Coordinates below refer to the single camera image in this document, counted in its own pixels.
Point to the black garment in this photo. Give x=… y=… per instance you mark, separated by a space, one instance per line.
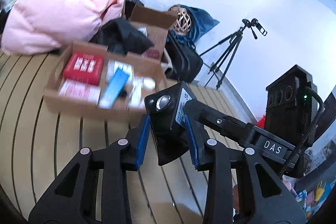
x=120 y=37

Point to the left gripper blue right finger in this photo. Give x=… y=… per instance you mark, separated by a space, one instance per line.
x=193 y=146

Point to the woven rattan ball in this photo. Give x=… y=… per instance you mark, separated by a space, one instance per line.
x=185 y=21

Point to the dark blue cloth bag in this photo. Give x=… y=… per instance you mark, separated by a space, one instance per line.
x=201 y=23

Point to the black power adapter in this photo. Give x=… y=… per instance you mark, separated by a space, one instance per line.
x=167 y=116

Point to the red box white characters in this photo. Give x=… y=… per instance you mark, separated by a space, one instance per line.
x=84 y=68

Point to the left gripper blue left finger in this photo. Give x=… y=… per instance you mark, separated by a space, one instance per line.
x=143 y=131

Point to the open shallow cardboard tray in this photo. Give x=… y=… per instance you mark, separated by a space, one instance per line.
x=120 y=111

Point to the rear open cardboard box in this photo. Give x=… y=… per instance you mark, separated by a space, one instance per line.
x=157 y=25

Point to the person's right hand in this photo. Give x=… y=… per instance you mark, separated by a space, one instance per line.
x=235 y=192

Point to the black camera tripod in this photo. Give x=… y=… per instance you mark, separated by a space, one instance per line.
x=234 y=40

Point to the black backpack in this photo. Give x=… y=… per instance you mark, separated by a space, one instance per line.
x=185 y=61

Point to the blue white tube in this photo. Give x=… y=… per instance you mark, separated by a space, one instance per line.
x=113 y=89

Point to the red bucket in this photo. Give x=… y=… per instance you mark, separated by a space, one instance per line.
x=261 y=122

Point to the pink puffy duvet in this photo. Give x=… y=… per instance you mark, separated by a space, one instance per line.
x=40 y=26

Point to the small white round jar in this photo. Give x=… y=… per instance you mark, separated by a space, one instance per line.
x=149 y=83

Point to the pink white wallet booklet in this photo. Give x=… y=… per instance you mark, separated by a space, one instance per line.
x=80 y=91

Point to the clear plastic bottle white label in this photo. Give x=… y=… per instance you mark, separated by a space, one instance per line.
x=113 y=66

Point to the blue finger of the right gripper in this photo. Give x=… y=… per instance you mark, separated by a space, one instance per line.
x=226 y=125

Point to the white spray bottle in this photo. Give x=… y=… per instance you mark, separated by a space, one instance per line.
x=135 y=98

